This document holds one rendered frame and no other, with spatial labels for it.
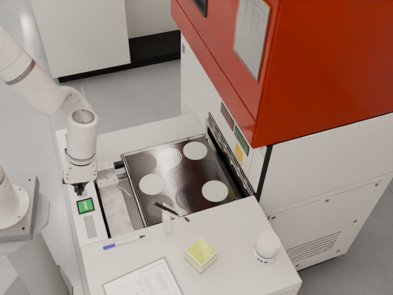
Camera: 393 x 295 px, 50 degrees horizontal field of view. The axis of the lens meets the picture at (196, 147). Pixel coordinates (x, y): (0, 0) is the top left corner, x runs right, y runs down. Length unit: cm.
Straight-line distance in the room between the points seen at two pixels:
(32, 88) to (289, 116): 71
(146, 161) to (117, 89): 178
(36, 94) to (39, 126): 213
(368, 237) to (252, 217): 139
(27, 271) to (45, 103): 100
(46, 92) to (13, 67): 10
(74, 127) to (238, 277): 67
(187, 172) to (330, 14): 84
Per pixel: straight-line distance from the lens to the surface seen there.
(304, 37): 110
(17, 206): 168
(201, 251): 131
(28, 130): 323
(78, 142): 122
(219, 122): 168
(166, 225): 138
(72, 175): 134
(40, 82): 111
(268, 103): 119
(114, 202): 161
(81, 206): 152
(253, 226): 146
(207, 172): 165
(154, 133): 190
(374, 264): 268
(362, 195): 200
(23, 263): 192
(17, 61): 108
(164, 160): 169
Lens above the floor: 219
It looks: 48 degrees down
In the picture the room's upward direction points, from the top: 3 degrees clockwise
